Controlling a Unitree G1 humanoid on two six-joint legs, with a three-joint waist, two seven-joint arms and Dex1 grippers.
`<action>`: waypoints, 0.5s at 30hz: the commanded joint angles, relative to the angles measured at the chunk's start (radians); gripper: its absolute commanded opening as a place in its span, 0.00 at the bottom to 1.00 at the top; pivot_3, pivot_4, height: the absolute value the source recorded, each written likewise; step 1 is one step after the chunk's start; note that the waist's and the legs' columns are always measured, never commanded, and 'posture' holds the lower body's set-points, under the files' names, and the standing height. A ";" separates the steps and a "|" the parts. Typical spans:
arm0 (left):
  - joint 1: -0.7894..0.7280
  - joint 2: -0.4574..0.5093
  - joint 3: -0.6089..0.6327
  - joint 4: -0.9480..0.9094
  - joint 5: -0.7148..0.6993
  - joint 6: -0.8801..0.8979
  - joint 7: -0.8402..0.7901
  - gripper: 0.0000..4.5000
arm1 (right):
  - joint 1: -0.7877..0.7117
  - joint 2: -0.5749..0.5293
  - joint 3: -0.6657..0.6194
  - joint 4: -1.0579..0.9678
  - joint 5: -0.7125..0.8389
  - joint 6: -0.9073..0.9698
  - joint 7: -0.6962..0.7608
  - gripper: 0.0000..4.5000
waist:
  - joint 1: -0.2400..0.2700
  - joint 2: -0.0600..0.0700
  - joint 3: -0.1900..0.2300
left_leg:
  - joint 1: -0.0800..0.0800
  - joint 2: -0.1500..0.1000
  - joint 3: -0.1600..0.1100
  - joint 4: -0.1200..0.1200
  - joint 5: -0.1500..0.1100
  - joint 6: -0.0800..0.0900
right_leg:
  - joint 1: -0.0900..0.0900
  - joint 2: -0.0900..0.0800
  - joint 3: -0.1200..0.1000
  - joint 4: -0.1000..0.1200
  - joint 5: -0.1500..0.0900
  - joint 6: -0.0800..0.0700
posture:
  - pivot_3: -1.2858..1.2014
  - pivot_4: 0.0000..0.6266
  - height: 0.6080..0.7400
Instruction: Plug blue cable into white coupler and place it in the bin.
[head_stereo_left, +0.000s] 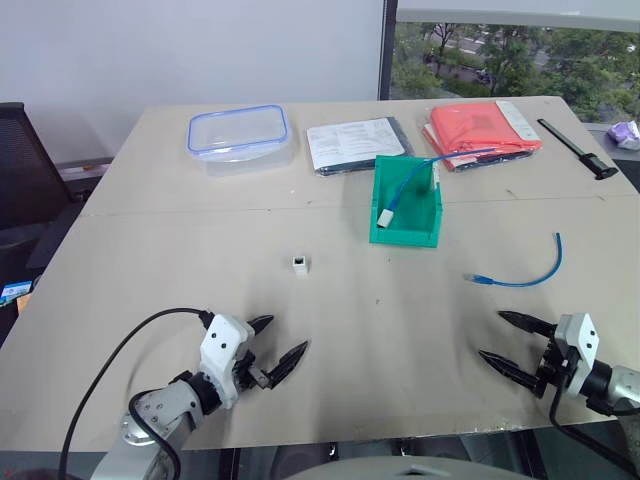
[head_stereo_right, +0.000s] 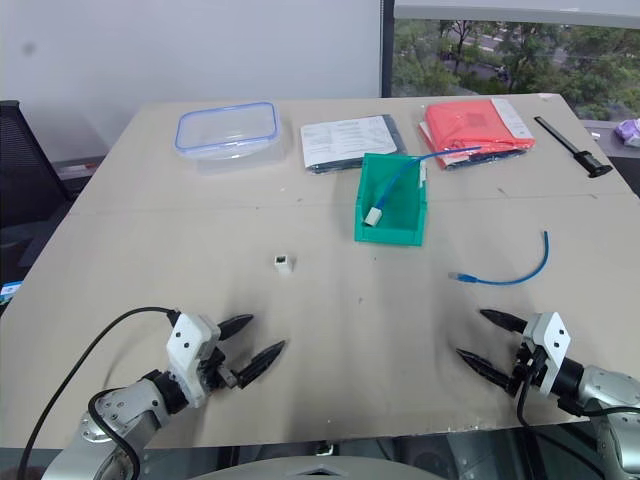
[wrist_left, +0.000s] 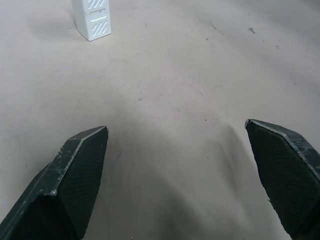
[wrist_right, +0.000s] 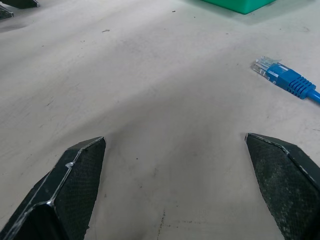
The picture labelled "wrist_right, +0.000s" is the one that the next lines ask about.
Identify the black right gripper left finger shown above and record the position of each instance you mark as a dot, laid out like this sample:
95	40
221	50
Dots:
62	195

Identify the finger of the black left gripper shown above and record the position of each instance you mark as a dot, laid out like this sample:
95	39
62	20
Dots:
25	3
5	13

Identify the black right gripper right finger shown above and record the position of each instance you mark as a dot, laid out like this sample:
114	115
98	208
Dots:
287	190

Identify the green plastic box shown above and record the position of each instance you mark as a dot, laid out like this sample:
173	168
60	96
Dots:
240	5

